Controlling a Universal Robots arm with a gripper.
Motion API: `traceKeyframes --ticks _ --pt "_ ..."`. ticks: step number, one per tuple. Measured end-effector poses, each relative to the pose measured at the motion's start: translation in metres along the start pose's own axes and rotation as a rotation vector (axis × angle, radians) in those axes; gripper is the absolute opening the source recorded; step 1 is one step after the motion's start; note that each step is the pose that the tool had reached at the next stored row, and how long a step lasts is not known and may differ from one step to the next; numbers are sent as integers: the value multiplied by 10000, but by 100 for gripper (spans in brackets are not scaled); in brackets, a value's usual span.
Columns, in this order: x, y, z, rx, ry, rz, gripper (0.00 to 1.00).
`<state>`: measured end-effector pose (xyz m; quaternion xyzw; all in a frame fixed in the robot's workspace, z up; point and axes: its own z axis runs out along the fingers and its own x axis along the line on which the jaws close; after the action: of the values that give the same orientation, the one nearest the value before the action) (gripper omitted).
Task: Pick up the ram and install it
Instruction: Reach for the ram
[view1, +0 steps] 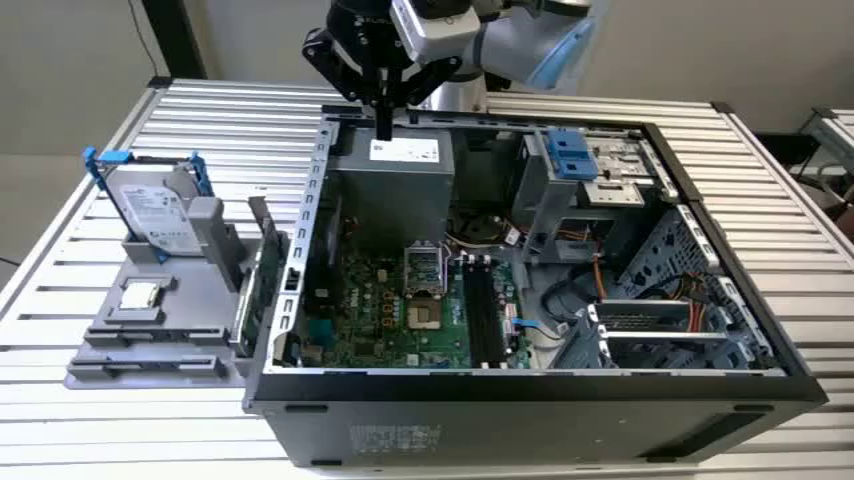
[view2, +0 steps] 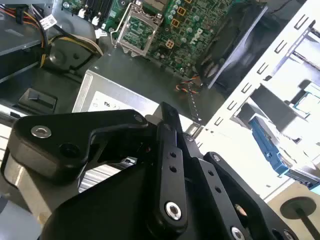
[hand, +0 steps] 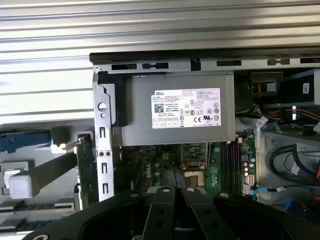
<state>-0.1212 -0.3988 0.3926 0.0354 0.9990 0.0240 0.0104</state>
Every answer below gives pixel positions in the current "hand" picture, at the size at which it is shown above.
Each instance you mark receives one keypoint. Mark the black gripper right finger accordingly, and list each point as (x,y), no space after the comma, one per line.
(200,215)

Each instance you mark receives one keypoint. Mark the hard disk in blue carrier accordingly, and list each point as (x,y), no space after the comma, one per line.
(25,142)

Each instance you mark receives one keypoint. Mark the CPU socket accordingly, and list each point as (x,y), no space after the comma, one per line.
(193,178)

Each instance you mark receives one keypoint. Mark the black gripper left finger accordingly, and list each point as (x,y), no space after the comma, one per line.
(160,215)

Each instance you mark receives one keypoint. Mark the black RAM slot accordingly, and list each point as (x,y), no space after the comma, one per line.
(233,165)
(228,165)
(238,165)
(223,165)

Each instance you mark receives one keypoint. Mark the black open PC case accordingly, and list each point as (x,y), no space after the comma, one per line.
(175,66)

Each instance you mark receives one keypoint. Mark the metal socket cover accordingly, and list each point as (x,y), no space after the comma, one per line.
(194,165)

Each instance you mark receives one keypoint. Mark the green motherboard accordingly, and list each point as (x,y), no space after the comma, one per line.
(155,160)

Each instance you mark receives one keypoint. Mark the grey parts rack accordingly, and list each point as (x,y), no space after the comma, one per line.
(21,186)

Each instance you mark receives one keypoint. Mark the grey power supply unit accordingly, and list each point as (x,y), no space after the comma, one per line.
(140,112)

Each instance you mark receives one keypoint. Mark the green graphics card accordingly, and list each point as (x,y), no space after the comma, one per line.
(86,165)

